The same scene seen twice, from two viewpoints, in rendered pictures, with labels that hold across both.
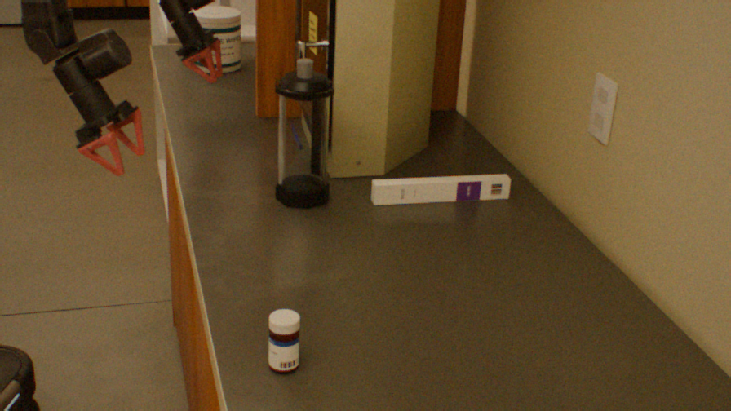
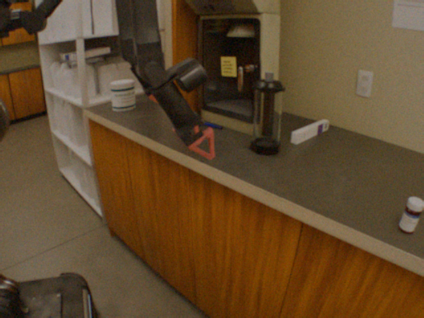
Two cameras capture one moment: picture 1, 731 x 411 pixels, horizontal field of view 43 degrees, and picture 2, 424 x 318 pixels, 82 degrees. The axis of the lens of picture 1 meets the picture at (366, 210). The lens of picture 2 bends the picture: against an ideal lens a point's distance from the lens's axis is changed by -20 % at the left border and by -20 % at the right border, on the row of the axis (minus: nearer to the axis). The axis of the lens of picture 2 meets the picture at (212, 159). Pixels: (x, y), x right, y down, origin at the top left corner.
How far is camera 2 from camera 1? 120 cm
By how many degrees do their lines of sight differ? 26
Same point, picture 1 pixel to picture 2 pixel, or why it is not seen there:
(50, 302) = (53, 242)
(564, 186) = (340, 120)
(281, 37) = not seen: hidden behind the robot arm
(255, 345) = (382, 226)
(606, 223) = (373, 129)
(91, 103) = (186, 112)
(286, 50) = not seen: hidden behind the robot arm
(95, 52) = (190, 73)
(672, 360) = not seen: outside the picture
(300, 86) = (275, 85)
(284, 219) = (277, 161)
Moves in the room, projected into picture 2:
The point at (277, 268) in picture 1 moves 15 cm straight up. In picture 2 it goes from (320, 186) to (328, 135)
